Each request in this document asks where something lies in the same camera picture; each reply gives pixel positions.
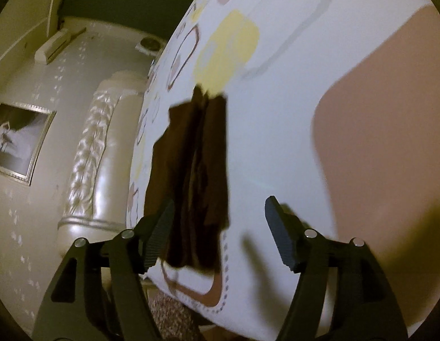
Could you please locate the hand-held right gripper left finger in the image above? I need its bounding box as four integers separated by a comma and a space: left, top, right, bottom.
32, 199, 176, 341

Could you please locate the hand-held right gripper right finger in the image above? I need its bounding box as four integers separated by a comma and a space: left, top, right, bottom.
265, 195, 409, 341

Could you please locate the brown plaid cloth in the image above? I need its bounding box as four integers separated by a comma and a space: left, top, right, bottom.
144, 85, 231, 269

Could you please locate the speckled brown fabric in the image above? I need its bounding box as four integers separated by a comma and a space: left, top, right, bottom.
148, 287, 204, 341

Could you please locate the white tufted headboard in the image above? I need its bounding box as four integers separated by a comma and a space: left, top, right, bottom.
57, 71, 150, 256

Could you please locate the printed white bed sheet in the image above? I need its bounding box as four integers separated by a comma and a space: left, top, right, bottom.
126, 0, 440, 341

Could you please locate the dark round object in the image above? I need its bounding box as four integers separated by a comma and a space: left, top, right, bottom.
136, 37, 161, 55

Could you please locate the white air conditioner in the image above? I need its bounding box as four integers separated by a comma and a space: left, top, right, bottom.
35, 28, 87, 65

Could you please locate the framed wall picture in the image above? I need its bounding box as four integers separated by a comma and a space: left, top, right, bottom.
0, 102, 57, 186

